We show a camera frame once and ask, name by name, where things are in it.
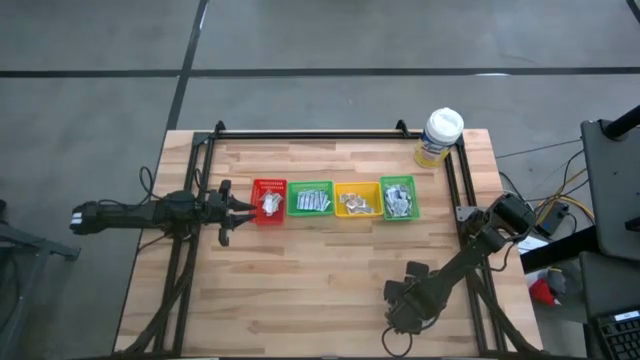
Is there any white paper sheet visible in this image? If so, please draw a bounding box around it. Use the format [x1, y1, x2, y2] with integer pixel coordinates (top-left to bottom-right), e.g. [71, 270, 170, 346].
[517, 233, 550, 256]

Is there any black diagonal beam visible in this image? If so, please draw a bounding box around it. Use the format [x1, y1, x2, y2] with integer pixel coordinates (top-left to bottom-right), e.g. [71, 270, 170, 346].
[519, 225, 601, 274]

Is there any grey side table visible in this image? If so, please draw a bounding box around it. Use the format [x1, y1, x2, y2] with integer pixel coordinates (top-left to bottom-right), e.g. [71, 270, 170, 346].
[579, 117, 640, 262]

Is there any yellow plastic basket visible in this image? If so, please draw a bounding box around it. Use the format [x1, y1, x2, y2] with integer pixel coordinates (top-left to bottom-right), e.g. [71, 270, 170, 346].
[333, 181, 385, 219]

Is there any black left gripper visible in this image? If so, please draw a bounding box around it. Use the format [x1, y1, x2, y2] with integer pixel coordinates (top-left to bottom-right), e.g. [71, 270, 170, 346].
[203, 179, 257, 247]

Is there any green plastic basket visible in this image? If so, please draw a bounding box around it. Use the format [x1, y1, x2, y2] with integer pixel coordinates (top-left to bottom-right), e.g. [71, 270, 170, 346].
[286, 180, 336, 219]
[378, 174, 420, 222]

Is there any black keyboard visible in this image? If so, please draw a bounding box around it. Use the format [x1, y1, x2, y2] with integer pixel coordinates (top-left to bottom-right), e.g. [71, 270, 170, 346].
[593, 308, 640, 360]

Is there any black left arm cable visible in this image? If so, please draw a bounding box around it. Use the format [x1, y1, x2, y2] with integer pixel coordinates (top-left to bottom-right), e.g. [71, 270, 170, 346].
[138, 166, 164, 200]

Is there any black power adapter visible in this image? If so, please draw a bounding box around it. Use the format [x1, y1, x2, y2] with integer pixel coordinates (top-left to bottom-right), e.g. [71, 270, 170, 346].
[533, 201, 570, 237]

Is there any Lysol wipes canister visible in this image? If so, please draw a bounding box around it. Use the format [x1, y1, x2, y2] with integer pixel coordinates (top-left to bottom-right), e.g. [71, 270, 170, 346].
[412, 106, 466, 170]

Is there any red plastic basket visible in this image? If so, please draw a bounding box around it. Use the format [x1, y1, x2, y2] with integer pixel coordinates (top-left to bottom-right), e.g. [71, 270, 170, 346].
[249, 178, 289, 226]

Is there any grey cloth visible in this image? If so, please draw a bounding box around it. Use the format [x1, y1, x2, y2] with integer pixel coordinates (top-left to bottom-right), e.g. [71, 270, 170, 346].
[546, 266, 584, 297]

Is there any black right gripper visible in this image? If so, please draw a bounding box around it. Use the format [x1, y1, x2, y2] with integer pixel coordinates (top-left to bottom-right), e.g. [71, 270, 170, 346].
[383, 260, 446, 335]

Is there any black pole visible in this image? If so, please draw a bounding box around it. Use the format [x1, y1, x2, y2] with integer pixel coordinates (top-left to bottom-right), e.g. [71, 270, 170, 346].
[601, 103, 640, 141]

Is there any thin grey floor cable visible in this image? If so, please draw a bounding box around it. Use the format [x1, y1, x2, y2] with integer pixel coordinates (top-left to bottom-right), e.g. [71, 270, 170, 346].
[494, 137, 584, 161]

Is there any grey metal stand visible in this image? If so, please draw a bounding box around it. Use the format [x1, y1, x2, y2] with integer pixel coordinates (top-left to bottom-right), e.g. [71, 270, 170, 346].
[0, 198, 82, 360]

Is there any red cloth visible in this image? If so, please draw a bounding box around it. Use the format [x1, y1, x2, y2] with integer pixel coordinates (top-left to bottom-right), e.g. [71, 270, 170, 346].
[528, 277, 559, 308]

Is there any yellow cable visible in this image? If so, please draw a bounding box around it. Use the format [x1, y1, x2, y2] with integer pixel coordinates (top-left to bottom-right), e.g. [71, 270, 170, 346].
[534, 167, 597, 226]

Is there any grey desk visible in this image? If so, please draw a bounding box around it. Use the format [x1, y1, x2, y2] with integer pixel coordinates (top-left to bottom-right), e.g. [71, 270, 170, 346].
[578, 249, 640, 360]

